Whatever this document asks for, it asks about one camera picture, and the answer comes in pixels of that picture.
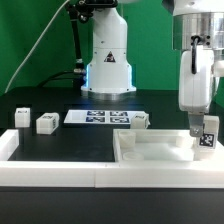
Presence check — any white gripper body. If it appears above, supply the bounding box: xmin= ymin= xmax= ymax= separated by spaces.
xmin=179 ymin=46 xmax=224 ymax=113

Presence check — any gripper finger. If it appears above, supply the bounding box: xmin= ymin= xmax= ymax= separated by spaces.
xmin=188 ymin=113 xmax=204 ymax=137

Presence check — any white square table top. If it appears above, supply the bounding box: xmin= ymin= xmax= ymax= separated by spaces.
xmin=112 ymin=128 xmax=224 ymax=163

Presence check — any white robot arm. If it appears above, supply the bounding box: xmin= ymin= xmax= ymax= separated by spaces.
xmin=68 ymin=0 xmax=224 ymax=137

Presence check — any white U-shaped fence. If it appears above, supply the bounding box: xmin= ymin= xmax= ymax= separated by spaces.
xmin=0 ymin=129 xmax=224 ymax=188

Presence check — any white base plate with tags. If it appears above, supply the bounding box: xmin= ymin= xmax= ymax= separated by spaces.
xmin=64 ymin=110 xmax=145 ymax=124

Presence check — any black cable bundle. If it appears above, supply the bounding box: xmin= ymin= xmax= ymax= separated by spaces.
xmin=39 ymin=3 xmax=88 ymax=88

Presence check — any white cable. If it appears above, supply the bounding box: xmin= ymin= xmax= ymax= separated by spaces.
xmin=3 ymin=0 xmax=72 ymax=94

